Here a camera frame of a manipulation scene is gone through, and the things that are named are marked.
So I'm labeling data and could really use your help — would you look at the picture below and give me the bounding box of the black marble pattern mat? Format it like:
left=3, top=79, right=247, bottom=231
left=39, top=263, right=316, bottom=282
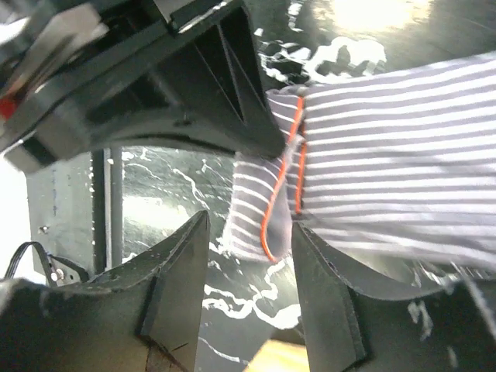
left=121, top=1, right=495, bottom=371

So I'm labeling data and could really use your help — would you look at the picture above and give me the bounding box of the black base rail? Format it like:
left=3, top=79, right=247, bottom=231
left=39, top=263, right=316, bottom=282
left=26, top=147, right=123, bottom=275

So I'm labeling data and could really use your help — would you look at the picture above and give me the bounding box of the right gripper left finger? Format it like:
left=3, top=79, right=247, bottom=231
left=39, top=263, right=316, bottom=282
left=1, top=211, right=210, bottom=371

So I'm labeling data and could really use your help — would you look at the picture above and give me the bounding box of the grey striped boxer underwear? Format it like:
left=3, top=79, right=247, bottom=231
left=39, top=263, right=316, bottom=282
left=223, top=53, right=495, bottom=268

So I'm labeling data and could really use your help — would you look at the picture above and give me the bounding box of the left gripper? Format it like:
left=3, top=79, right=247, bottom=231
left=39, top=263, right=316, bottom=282
left=1, top=1, right=186, bottom=173

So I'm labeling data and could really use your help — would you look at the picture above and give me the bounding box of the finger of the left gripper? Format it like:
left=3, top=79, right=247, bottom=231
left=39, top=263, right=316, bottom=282
left=86, top=1, right=284, bottom=158

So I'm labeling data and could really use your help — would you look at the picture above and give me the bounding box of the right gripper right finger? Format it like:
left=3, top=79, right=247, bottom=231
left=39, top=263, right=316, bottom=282
left=292, top=223, right=495, bottom=371

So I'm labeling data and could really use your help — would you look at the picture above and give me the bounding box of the wooden compartment tray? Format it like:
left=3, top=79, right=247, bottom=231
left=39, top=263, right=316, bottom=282
left=243, top=339, right=310, bottom=372

